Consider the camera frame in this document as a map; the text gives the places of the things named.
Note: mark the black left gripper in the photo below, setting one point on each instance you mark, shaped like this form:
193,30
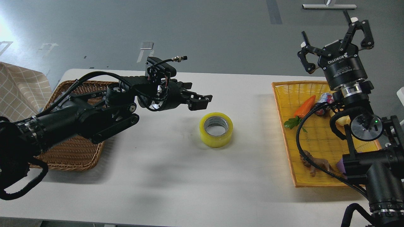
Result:
178,94

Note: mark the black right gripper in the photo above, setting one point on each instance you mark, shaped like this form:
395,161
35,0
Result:
342,63

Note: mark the yellow tape roll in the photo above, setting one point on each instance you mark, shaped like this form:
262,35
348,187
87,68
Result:
216,119

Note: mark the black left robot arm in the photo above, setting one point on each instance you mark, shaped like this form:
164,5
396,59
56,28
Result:
21,171

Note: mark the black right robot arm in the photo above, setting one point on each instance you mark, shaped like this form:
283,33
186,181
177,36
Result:
373,164

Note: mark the small drink can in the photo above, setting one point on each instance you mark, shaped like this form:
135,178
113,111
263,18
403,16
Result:
325,97

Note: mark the white stand base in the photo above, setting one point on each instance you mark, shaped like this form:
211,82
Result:
324,6

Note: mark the orange toy carrot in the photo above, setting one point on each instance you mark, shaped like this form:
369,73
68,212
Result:
300,113

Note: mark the person in white clothing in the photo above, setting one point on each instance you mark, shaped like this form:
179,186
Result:
400,94

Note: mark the yellow plastic basket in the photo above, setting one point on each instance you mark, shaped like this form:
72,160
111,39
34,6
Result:
319,140

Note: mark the brown toy lion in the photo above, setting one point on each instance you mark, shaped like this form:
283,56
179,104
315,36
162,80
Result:
319,161

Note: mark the purple foam block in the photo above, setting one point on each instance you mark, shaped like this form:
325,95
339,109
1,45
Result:
340,166

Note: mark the brown wicker basket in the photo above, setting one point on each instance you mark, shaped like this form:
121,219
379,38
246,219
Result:
72,151

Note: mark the beige checkered cloth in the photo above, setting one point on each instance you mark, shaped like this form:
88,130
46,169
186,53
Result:
23,92

